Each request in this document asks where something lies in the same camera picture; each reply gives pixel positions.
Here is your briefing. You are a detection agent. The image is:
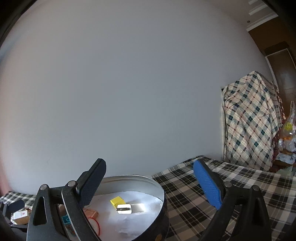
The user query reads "black white plaid tablecloth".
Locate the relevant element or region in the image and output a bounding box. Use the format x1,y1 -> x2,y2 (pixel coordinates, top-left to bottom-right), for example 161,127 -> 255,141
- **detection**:
1,157 -> 295,240

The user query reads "Danisa cookie tin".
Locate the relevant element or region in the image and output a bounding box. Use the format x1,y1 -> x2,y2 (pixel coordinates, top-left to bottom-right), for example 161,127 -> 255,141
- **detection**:
55,174 -> 171,241

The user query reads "plastic bag with smiley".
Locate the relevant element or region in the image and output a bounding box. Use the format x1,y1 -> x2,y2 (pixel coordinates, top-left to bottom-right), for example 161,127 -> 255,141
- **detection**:
277,101 -> 295,153

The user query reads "small yellow toy block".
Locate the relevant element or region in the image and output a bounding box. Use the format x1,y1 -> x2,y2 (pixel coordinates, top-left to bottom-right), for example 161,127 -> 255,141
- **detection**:
110,196 -> 126,209

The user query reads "plaid covered furniture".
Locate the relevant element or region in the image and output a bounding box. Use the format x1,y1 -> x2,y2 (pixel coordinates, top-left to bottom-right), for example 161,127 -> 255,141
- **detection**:
222,71 -> 285,171

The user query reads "white card box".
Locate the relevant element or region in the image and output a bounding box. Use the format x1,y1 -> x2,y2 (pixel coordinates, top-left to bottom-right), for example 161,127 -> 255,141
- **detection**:
11,208 -> 31,225

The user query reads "white power adapter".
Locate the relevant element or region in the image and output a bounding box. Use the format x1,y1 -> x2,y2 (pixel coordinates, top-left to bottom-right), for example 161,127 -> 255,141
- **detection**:
116,204 -> 132,214

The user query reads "red rubber band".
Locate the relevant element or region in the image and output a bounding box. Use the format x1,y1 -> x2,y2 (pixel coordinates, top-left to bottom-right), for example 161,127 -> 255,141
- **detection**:
88,217 -> 100,235

